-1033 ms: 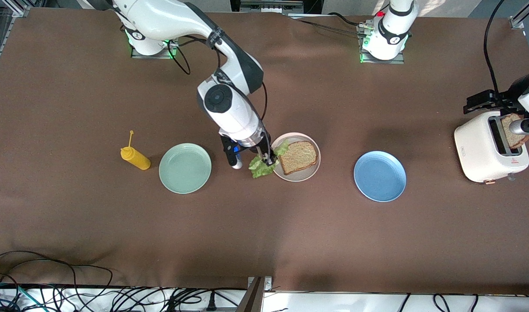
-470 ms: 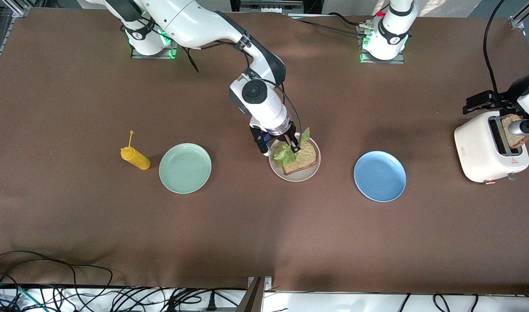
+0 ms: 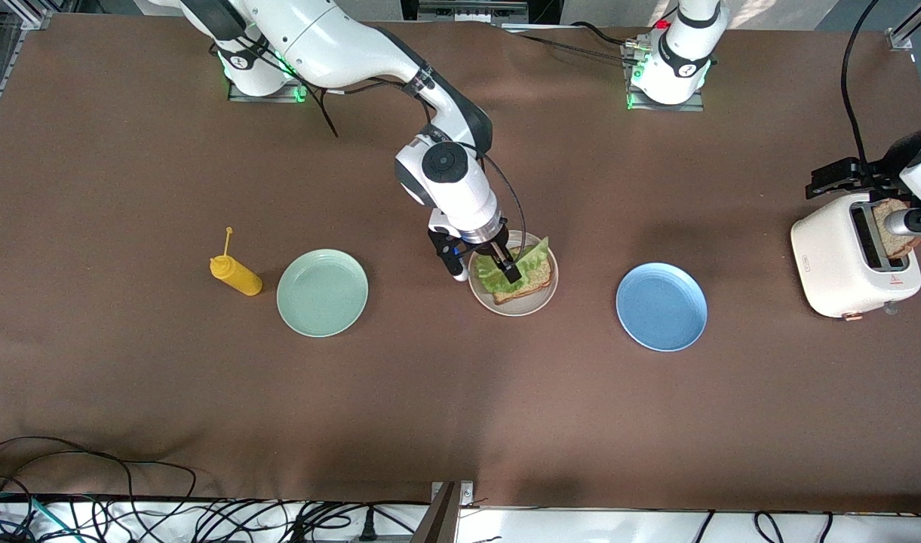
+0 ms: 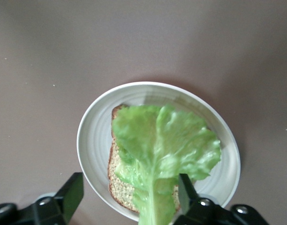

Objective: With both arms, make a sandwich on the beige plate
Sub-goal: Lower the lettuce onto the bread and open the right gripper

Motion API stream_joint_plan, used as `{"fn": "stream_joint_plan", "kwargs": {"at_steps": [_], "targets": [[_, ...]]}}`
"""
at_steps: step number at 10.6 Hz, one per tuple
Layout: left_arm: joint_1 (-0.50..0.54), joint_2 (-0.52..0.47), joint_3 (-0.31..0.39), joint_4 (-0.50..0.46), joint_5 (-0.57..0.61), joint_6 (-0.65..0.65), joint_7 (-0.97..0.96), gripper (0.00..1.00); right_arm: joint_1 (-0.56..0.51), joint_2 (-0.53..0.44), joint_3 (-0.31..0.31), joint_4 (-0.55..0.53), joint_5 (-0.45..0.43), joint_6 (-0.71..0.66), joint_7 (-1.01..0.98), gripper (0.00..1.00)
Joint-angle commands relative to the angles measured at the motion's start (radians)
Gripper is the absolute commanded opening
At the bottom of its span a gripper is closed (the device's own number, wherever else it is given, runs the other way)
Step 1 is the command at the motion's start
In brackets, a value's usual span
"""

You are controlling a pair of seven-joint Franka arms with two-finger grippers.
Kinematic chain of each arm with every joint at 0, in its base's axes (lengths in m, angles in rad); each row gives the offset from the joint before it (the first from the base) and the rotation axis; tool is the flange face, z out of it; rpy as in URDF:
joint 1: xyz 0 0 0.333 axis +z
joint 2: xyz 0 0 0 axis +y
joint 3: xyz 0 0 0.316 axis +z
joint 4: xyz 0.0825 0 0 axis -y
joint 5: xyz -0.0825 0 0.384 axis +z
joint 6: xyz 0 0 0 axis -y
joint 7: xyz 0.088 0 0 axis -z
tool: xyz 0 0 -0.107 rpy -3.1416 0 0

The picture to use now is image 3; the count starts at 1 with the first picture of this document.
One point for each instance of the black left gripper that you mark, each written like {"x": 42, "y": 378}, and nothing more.
{"x": 872, "y": 174}

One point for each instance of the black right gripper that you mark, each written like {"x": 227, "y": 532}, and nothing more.
{"x": 492, "y": 248}

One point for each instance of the green lettuce leaf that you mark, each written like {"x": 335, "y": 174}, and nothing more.
{"x": 532, "y": 260}

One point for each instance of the brown bread slice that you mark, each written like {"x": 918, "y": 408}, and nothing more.
{"x": 897, "y": 247}
{"x": 537, "y": 284}

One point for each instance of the yellow mustard squeeze bottle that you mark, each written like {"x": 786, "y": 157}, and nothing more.
{"x": 237, "y": 277}

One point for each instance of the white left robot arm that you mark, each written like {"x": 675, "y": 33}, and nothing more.
{"x": 683, "y": 68}

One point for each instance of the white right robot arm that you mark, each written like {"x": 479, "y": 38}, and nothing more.
{"x": 339, "y": 53}

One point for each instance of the beige plate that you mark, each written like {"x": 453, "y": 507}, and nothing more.
{"x": 517, "y": 309}

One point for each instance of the blue plate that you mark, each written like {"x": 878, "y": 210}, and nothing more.
{"x": 661, "y": 306}

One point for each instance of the green plate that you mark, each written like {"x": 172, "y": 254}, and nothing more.
{"x": 322, "y": 292}

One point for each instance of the white toaster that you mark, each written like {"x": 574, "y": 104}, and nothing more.
{"x": 826, "y": 264}

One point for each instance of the brown table cloth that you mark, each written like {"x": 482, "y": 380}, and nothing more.
{"x": 460, "y": 392}

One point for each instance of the black equipment stand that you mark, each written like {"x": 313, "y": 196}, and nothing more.
{"x": 543, "y": 9}

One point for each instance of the black power plug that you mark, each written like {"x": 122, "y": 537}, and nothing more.
{"x": 367, "y": 532}

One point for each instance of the aluminium frame profile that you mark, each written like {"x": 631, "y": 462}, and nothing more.
{"x": 30, "y": 13}
{"x": 901, "y": 36}

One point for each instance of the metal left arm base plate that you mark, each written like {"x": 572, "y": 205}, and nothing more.
{"x": 664, "y": 107}

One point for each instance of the metal frame post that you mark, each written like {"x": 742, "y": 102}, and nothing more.
{"x": 441, "y": 520}

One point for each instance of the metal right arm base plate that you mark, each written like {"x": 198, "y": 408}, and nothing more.
{"x": 268, "y": 98}

